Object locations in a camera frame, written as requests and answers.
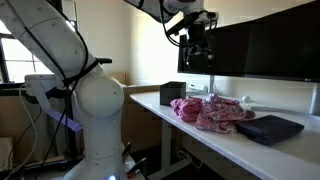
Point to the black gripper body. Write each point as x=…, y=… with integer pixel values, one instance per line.
x=200, y=46

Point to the pink floral patterned cloth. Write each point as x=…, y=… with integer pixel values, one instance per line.
x=218, y=116

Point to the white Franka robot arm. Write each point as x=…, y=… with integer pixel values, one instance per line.
x=100, y=100

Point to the dark grey fabric box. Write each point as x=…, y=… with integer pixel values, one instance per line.
x=172, y=92

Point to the plain pink cloth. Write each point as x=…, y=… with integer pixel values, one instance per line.
x=186, y=108

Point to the dark folded cloth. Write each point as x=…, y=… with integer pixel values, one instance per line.
x=268, y=128

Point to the black computer monitor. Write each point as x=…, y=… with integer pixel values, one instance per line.
x=230, y=50
x=283, y=43

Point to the silver monitor stand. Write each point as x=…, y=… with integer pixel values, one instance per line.
x=212, y=84
x=315, y=100

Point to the brown wooden cabinet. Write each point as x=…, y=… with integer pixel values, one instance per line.
x=140, y=120

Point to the white desk leg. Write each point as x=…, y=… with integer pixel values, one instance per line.
x=165, y=146

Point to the black red clamps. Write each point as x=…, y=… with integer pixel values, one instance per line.
x=135, y=165

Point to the purple metal bar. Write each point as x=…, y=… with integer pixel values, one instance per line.
x=65, y=120

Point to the black vertical pole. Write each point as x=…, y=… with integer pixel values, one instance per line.
x=69, y=133

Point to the white device on stand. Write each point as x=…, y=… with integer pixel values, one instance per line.
x=41, y=81

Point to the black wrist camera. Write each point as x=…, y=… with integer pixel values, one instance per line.
x=186, y=21

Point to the window with dark frame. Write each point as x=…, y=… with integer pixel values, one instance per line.
x=20, y=60

